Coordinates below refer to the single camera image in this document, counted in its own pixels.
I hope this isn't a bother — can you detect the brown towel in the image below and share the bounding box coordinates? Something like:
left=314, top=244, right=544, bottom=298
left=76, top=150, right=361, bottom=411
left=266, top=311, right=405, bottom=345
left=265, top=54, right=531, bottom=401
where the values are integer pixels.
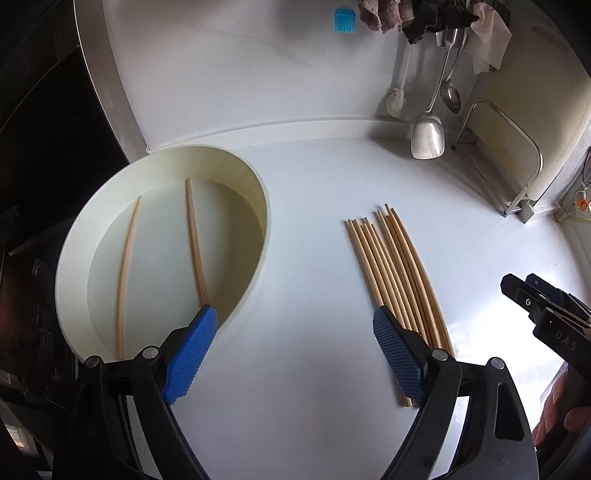
left=359, top=0, right=416, bottom=34

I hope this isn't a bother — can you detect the steel wire rack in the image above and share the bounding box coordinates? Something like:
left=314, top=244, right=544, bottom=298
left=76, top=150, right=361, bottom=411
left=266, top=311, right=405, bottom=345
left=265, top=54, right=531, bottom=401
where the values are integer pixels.
left=451, top=98, right=544, bottom=224

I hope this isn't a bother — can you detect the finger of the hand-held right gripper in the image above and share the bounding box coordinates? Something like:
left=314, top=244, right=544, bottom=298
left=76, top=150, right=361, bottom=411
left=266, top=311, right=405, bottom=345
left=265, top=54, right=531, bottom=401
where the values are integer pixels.
left=525, top=272, right=591, bottom=329
left=501, top=272, right=549, bottom=325

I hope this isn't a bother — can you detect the steel spatula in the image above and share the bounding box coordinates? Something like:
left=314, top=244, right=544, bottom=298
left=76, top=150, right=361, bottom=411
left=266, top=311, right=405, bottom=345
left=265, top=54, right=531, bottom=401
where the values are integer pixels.
left=410, top=28, right=458, bottom=161

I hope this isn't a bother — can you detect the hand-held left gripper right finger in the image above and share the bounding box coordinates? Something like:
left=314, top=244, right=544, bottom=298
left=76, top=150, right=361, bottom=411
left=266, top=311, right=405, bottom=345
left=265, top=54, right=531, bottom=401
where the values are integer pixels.
left=372, top=305, right=539, bottom=480

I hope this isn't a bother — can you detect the steel ladle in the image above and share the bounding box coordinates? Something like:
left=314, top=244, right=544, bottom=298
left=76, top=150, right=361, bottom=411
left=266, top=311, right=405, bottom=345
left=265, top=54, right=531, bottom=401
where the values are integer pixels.
left=440, top=28, right=467, bottom=113

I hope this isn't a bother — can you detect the dark cloth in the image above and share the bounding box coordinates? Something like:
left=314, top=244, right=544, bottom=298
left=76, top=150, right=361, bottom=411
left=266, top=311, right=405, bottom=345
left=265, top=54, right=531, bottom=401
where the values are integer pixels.
left=401, top=0, right=478, bottom=45

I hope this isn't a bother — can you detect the person's right hand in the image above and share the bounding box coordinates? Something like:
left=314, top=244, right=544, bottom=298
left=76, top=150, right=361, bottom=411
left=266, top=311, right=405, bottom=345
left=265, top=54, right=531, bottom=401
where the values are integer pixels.
left=531, top=369, right=591, bottom=446

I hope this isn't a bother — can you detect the pile of wooden chopsticks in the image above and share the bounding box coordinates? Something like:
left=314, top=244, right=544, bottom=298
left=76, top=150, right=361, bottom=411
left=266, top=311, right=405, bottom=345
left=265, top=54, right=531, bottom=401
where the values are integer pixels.
left=344, top=202, right=456, bottom=408

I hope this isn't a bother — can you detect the round white plastic tub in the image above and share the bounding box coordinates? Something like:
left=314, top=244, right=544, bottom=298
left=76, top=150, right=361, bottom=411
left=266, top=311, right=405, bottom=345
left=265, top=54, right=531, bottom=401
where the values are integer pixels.
left=54, top=144, right=273, bottom=366

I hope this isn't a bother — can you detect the blue silicone brush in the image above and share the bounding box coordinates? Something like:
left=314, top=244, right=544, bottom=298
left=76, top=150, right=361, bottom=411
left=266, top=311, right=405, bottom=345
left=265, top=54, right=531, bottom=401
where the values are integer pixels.
left=334, top=7, right=356, bottom=35

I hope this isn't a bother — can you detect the white dish brush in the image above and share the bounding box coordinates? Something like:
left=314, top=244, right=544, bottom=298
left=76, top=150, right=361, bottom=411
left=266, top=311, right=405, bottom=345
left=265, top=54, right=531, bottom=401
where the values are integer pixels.
left=385, top=41, right=415, bottom=117

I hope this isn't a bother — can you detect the white paper tissue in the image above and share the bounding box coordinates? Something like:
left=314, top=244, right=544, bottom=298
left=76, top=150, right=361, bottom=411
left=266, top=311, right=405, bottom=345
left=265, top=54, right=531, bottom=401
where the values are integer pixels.
left=470, top=2, right=513, bottom=75

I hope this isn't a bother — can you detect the slender bamboo chopstick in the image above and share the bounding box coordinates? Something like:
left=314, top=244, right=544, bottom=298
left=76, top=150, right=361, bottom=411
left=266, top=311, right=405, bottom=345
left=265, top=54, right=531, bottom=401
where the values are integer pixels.
left=115, top=195, right=143, bottom=360
left=185, top=178, right=211, bottom=308

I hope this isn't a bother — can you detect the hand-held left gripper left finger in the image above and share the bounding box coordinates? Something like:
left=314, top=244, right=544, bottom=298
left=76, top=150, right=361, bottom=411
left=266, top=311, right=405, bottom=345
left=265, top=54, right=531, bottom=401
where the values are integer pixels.
left=55, top=305, right=219, bottom=480

